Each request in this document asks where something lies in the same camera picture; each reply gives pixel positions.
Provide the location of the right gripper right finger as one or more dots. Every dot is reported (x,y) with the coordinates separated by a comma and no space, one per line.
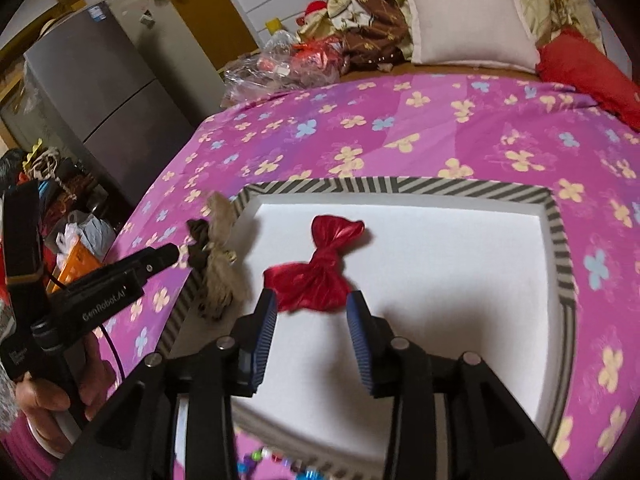
(371,337)

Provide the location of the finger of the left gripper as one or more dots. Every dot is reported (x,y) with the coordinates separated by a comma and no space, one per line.
(160,259)

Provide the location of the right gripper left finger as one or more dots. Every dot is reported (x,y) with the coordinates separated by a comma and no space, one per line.
(253,335)

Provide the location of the brown leopard ribbon scrunchie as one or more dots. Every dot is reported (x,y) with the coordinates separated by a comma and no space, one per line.
(223,285)

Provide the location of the red satin bow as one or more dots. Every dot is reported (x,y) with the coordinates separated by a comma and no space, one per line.
(319,284)

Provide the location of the person's left hand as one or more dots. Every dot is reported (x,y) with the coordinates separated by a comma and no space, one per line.
(40,399)

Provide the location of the orange plastic basket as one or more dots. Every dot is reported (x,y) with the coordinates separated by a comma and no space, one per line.
(77,262)

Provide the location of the chevron striped tray box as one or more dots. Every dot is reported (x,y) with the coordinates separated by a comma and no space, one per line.
(453,265)

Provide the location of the grey refrigerator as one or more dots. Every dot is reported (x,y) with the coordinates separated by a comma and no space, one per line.
(117,117)

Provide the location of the clear plastic bag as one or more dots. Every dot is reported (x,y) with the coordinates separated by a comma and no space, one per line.
(284,64)

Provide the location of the pink floral bedsheet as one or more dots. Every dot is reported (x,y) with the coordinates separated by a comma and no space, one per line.
(456,126)

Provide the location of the brown patterned cloth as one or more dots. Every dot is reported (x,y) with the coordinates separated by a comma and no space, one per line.
(384,39)

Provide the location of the white pillow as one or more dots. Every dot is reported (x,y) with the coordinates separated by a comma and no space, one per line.
(477,33)

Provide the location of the red cushion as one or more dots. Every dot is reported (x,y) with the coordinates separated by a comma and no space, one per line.
(571,59)

